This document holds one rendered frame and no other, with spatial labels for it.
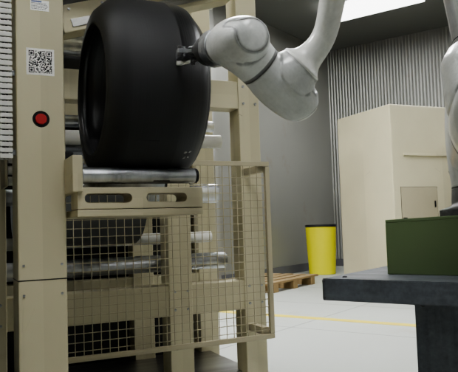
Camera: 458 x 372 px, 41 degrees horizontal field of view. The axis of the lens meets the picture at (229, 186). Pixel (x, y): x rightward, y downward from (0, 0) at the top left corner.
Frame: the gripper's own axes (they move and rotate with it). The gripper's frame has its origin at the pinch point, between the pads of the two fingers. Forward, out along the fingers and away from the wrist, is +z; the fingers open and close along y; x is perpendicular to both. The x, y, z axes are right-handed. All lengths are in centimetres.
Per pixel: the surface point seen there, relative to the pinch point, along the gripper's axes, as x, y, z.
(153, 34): -6.7, 6.3, 6.6
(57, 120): 17.3, 29.1, 20.7
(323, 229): 139, -425, 558
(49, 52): -1.5, 31.1, 23.4
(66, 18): -19, 19, 66
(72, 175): 31.7, 27.2, 7.1
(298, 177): 71, -435, 645
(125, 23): -9.1, 13.5, 9.1
